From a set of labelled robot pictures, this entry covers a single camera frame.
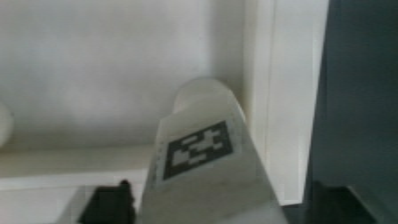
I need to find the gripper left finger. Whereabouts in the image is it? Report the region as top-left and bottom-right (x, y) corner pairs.
(63, 180), (136, 224)

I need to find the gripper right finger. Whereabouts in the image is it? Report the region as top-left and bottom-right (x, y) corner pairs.
(305, 182), (390, 224)

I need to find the white table leg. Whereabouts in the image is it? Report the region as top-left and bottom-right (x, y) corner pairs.
(140, 79), (287, 224)

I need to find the white square table top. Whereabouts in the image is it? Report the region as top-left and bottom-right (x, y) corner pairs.
(0, 0), (330, 224)

